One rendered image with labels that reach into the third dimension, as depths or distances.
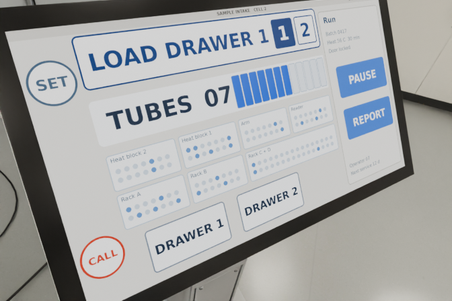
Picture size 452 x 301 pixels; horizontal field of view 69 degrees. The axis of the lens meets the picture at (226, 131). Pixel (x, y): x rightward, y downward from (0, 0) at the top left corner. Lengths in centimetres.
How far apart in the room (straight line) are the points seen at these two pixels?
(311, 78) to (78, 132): 29
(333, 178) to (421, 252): 142
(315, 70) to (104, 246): 33
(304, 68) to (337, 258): 128
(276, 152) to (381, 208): 154
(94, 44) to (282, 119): 23
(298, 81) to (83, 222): 29
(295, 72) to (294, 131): 8
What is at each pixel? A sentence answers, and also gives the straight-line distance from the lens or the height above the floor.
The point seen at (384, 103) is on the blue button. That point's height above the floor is 106.
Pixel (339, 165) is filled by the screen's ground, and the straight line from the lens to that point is 48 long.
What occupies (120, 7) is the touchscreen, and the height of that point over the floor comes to 119.
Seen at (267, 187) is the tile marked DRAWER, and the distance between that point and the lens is 41.
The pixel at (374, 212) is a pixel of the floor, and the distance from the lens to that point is 188.
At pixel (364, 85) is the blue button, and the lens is 52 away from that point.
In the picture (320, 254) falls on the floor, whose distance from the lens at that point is 162.
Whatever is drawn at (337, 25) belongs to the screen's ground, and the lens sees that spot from 50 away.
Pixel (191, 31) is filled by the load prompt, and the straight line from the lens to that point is 37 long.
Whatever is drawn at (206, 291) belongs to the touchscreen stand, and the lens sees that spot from 82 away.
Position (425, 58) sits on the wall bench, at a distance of 264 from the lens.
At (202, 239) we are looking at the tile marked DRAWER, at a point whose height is 100.
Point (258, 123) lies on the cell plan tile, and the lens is 39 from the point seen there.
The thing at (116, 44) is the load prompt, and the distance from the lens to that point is 35.
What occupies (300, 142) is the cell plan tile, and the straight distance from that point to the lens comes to 43.
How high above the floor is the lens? 133
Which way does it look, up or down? 42 degrees down
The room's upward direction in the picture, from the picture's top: 9 degrees clockwise
